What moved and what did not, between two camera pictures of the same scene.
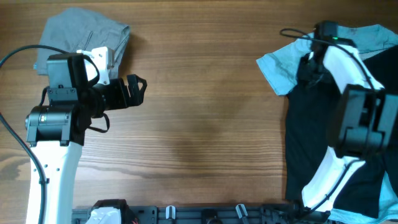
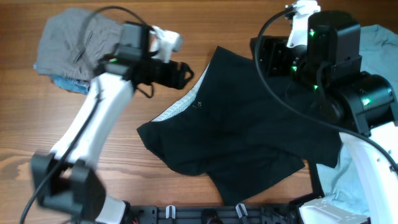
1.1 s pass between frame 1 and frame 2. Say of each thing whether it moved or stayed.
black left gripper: moved
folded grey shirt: stayed
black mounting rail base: stayed
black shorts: moved
